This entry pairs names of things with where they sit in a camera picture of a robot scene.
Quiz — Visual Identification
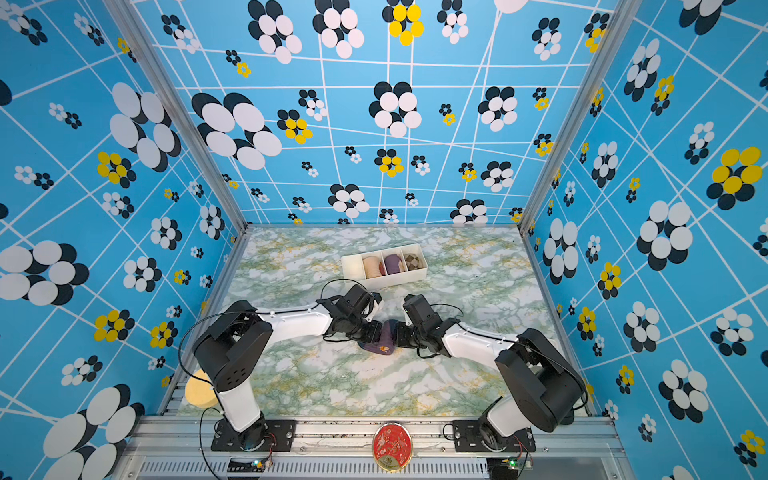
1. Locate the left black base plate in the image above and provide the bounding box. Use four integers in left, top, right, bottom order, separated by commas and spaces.
211, 418, 297, 452

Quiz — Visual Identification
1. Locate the white divided organizer tray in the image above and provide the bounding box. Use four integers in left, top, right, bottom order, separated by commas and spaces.
341, 244, 428, 290

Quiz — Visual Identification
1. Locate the left green circuit board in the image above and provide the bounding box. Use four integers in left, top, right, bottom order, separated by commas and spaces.
227, 459, 272, 474

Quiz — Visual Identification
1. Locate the red round badge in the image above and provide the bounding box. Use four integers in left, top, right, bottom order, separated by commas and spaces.
372, 422, 413, 473

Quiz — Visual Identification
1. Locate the right green circuit board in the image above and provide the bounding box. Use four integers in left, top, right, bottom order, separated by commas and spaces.
487, 458, 521, 476

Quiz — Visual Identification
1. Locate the purple striped sock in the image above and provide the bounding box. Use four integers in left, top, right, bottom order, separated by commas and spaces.
358, 319, 398, 356

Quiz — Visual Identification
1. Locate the pink rolled sock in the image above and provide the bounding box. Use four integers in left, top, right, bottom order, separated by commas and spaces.
363, 256, 386, 279

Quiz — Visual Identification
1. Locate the purple rolled sock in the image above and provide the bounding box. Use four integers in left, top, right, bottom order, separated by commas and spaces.
384, 254, 405, 275

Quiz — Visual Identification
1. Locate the green circuit board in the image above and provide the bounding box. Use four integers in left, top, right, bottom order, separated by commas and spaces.
227, 459, 272, 474
487, 458, 521, 476

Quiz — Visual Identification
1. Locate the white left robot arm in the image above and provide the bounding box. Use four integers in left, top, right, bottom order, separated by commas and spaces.
192, 284, 382, 434

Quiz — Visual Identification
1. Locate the aluminium front rail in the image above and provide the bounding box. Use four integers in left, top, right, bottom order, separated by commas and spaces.
113, 417, 637, 479

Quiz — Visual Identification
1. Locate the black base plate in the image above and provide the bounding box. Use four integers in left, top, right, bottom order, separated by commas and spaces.
211, 418, 297, 452
444, 420, 536, 454

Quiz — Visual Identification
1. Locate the yellow round sponge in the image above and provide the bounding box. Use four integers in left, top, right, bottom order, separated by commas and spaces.
184, 369, 218, 409

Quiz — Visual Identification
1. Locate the brown patterned rolled sock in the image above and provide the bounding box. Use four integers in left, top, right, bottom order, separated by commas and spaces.
404, 253, 424, 271

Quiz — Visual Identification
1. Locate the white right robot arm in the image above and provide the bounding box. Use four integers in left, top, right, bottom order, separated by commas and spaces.
398, 294, 587, 452

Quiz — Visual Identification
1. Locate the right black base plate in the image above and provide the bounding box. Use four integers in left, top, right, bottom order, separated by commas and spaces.
444, 420, 536, 454

